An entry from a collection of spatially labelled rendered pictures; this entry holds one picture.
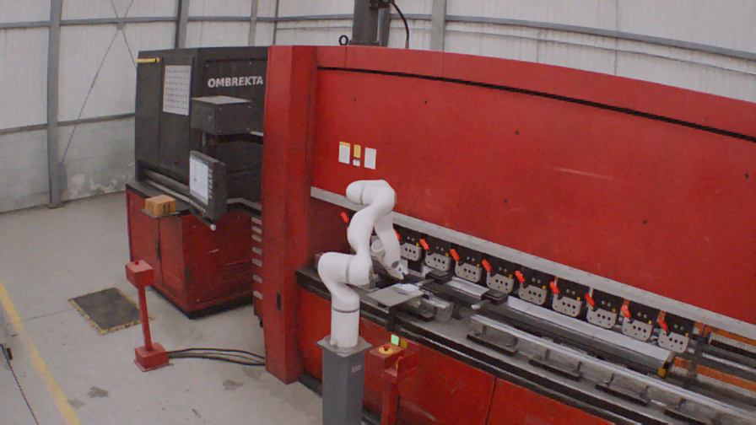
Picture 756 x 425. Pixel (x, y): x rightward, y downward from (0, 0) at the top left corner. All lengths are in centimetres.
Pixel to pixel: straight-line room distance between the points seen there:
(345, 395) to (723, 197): 190
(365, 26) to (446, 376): 203
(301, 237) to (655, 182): 232
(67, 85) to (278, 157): 599
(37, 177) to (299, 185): 614
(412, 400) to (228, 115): 197
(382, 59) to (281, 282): 156
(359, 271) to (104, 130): 739
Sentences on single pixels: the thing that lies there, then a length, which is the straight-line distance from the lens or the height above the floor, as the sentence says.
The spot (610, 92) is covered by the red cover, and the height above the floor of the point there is 222.
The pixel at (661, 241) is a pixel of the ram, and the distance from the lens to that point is 253.
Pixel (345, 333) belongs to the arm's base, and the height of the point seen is 109.
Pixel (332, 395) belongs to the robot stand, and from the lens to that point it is 278.
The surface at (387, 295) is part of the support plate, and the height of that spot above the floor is 100.
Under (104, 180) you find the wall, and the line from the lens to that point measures 960.
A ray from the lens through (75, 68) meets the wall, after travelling 920.
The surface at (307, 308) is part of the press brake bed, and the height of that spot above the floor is 64.
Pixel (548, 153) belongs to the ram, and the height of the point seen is 189.
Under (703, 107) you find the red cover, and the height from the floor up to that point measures 223.
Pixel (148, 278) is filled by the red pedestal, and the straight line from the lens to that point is 414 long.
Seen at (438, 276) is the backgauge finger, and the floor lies 103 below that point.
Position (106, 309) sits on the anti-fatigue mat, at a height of 1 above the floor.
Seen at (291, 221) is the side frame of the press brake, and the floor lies 120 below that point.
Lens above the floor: 227
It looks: 15 degrees down
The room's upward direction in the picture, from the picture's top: 4 degrees clockwise
